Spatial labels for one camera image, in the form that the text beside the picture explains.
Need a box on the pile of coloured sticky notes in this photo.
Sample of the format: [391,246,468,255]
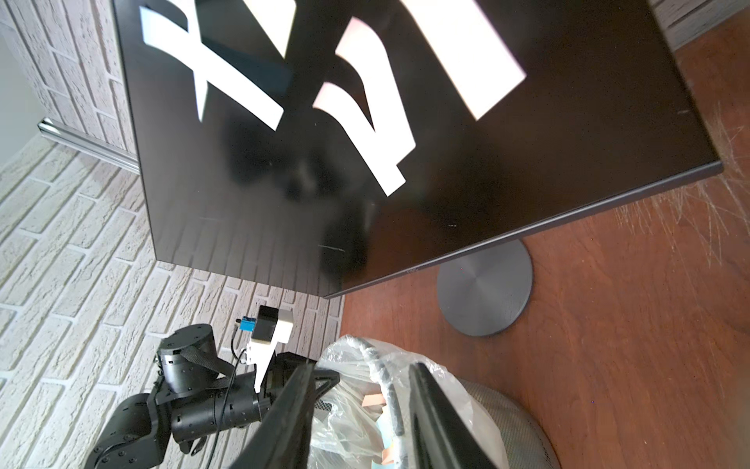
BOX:
[361,394,402,468]

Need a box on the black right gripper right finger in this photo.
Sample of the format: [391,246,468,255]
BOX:
[409,363,495,469]

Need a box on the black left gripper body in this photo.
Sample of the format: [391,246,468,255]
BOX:
[260,352,340,418]

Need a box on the black AOC monitor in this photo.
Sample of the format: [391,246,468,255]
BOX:
[112,1,723,297]

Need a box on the clear plastic bin liner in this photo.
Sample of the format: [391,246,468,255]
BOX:
[308,335,509,468]

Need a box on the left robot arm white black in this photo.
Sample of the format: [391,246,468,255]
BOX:
[85,324,308,468]

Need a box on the mesh waste bin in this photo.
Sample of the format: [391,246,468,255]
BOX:
[350,336,563,469]

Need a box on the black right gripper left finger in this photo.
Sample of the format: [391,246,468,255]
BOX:
[230,365,316,468]

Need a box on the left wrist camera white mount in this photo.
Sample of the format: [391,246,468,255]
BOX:
[239,305,294,394]

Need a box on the round grey monitor stand base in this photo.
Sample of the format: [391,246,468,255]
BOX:
[437,240,533,337]

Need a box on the aluminium corner frame post left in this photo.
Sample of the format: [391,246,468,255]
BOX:
[37,118,141,175]

